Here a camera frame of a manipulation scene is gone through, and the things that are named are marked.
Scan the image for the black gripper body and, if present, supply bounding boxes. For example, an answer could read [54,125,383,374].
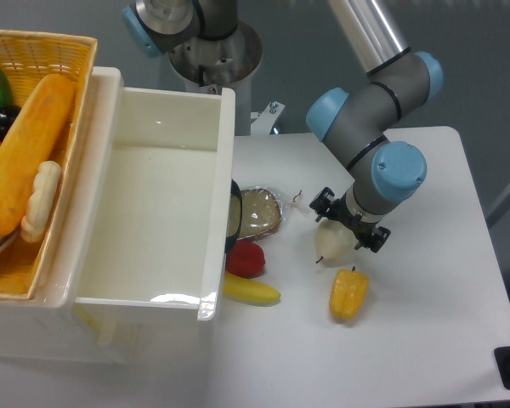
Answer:
[330,199,374,238]

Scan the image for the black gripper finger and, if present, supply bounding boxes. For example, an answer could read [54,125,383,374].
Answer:
[354,225,391,253]
[309,187,336,223]

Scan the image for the pale white pear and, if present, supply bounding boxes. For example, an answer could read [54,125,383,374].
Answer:
[314,220,357,264]

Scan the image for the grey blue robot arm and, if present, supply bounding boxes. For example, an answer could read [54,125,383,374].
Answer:
[122,1,444,252]

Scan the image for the wrapped brown bread slice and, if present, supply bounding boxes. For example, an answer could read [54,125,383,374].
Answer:
[239,185,313,242]

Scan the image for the yellow bell pepper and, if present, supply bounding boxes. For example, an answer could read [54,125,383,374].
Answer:
[328,267,370,321]

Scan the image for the red bell pepper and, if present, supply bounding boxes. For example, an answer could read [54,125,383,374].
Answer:
[225,241,266,279]

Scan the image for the yellow banana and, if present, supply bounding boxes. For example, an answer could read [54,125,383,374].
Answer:
[223,271,281,306]

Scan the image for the white plastic bin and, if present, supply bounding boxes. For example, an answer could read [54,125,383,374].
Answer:
[0,67,235,368]

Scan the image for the cream white pastry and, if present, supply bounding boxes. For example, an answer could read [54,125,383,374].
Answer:
[20,161,62,243]

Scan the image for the orange baguette loaf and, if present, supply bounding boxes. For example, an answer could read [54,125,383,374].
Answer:
[0,74,76,240]

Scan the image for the yellow wicker basket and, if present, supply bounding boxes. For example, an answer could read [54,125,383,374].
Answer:
[0,30,97,301]

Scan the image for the black grapes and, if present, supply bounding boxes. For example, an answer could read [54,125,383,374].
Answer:
[0,105,21,141]

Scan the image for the white metal bracket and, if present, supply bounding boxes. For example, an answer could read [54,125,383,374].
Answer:
[250,100,286,136]

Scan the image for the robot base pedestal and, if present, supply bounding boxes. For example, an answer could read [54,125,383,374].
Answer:
[168,21,263,136]

